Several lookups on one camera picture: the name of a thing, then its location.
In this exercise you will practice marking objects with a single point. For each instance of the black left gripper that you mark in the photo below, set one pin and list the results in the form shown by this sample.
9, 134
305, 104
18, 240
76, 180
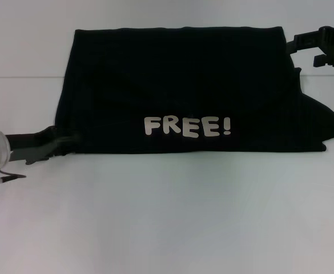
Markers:
32, 145

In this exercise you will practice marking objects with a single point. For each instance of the black shirt with FREE print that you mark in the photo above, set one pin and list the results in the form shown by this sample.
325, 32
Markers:
184, 71

